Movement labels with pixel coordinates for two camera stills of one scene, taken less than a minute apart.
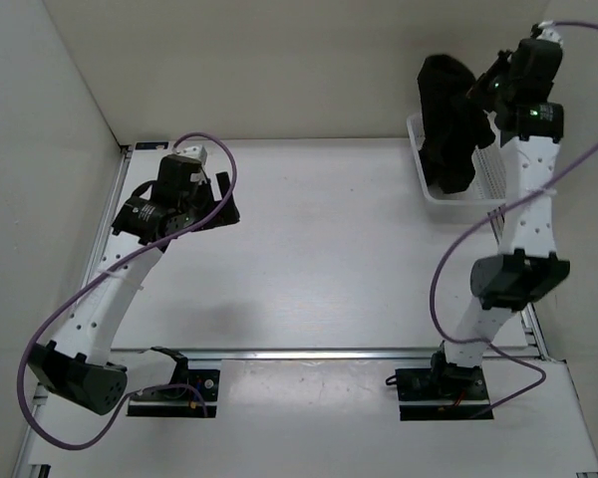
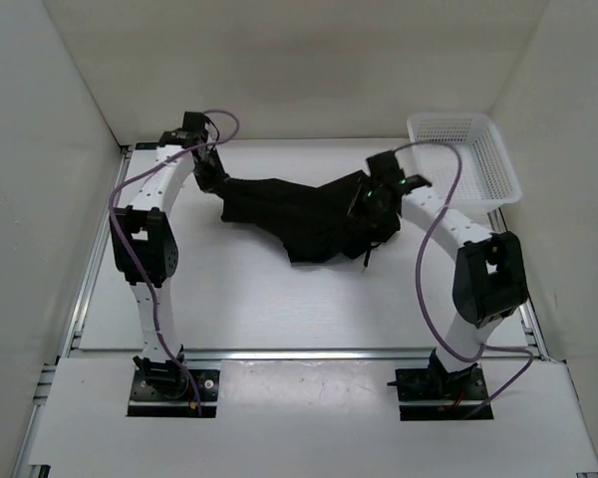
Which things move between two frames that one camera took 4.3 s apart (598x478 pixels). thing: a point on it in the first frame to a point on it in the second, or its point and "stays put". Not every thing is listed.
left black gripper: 203,187 to 211,185
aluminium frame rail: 318,356 stays put
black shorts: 453,125 to 312,223
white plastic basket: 485,195 stays put
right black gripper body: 504,88 to 369,202
